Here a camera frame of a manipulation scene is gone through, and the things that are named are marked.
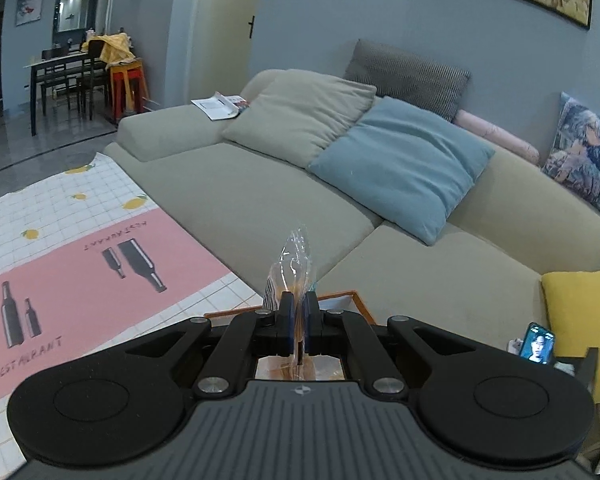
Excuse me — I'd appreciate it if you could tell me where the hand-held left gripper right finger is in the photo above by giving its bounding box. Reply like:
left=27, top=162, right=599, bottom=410
left=302, top=291, right=478, bottom=401

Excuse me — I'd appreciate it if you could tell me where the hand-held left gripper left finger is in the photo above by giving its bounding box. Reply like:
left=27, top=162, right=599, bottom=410
left=122, top=291, right=298, bottom=401

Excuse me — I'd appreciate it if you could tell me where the clear bag of yellow snacks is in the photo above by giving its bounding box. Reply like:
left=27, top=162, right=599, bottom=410
left=254, top=225, right=348, bottom=382

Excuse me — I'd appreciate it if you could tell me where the beige sofa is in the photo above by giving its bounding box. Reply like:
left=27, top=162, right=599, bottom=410
left=102, top=69, right=600, bottom=411

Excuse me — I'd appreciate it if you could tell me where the blue cushion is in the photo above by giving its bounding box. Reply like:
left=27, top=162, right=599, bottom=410
left=307, top=96, right=496, bottom=246

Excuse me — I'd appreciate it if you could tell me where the beige cushion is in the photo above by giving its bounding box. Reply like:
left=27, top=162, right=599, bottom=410
left=221, top=74, right=378, bottom=168

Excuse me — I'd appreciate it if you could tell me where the pink and white printed mat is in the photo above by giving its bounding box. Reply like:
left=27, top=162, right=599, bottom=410
left=0, top=152, right=266, bottom=480

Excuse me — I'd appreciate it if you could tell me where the smartphone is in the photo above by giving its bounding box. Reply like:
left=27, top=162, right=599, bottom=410
left=520, top=321, right=556, bottom=365

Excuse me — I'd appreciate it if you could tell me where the magazine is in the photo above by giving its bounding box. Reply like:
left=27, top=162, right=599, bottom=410
left=190, top=92, right=251, bottom=122

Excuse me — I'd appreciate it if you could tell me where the pink bolster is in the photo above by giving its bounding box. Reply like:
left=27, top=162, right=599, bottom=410
left=454, top=109, right=541, bottom=166

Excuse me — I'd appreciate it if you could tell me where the grey checked cushion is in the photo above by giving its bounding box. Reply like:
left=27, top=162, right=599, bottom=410
left=344, top=39, right=472, bottom=123

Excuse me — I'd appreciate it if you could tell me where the yellow cushion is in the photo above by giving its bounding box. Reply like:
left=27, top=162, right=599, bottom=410
left=541, top=270, right=600, bottom=405

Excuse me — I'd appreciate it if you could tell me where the red stool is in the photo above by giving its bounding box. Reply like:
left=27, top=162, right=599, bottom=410
left=109, top=59, right=151, bottom=123

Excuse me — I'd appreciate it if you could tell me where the cream door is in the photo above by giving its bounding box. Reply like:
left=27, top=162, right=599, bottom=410
left=200, top=0, right=259, bottom=107

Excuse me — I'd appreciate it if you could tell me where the dark dining chair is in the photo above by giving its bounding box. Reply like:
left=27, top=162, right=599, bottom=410
left=76, top=40, right=109, bottom=121
left=40, top=47, right=74, bottom=111

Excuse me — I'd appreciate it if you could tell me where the printed portrait cushion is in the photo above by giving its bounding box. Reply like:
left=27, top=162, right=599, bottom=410
left=541, top=91, right=600, bottom=223

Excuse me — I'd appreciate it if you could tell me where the yellow cloth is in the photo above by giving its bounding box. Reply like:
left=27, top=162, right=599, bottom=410
left=82, top=32, right=136, bottom=68

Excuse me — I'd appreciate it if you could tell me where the dark dining table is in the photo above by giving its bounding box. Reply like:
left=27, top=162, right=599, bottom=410
left=22, top=52, right=111, bottom=136

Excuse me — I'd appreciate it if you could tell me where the wall picture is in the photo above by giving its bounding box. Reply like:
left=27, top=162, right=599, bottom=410
left=15, top=0, right=45, bottom=26

